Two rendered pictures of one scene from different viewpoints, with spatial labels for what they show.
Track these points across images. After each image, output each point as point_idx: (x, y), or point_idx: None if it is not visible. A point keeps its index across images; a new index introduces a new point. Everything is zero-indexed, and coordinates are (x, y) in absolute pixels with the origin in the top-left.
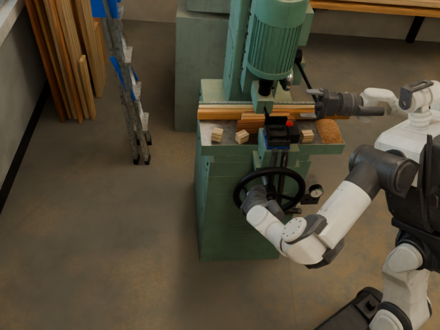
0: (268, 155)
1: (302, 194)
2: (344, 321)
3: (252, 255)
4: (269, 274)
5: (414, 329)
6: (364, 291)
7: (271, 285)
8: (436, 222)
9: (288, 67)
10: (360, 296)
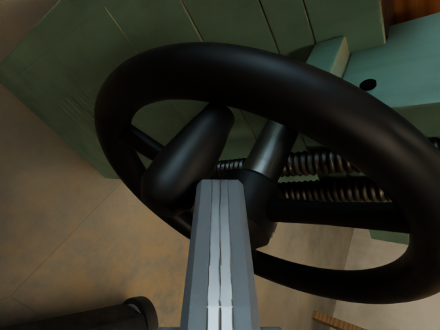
0: (437, 123)
1: (291, 288)
2: None
3: (78, 147)
4: (73, 186)
5: None
6: (144, 312)
7: (57, 202)
8: None
9: None
10: (135, 322)
